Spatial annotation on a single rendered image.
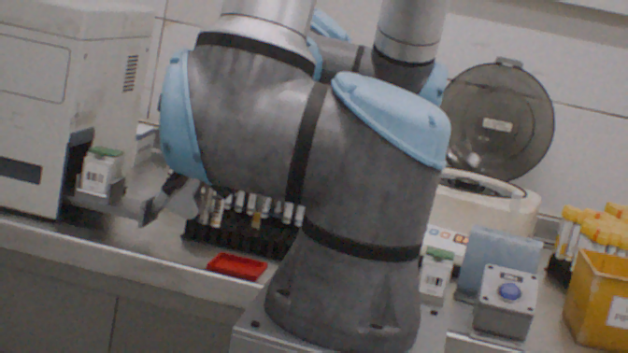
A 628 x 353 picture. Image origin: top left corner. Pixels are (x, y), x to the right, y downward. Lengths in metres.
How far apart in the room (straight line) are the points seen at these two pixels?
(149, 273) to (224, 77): 0.47
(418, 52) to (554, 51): 0.77
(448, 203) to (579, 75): 0.46
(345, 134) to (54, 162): 0.59
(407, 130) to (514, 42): 1.02
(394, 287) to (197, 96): 0.25
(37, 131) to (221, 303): 0.34
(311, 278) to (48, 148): 0.57
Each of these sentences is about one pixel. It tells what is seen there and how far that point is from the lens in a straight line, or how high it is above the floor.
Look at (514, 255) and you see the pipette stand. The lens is 1.35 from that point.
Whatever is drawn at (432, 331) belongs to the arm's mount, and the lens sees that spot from 0.97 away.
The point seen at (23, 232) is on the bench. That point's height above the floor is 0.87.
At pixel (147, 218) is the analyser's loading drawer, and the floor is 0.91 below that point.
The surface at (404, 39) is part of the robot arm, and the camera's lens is 1.09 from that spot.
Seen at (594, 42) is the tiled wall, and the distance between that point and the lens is 1.85.
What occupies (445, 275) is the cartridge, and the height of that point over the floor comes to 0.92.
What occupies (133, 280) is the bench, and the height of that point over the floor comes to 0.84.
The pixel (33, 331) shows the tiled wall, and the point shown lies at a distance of 2.17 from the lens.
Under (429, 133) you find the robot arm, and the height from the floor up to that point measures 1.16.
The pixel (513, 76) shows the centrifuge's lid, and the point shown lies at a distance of 1.78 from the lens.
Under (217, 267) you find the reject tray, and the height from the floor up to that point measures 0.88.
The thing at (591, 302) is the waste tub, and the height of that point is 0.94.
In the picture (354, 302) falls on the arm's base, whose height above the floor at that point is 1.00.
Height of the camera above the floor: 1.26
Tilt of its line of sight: 11 degrees down
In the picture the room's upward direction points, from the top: 11 degrees clockwise
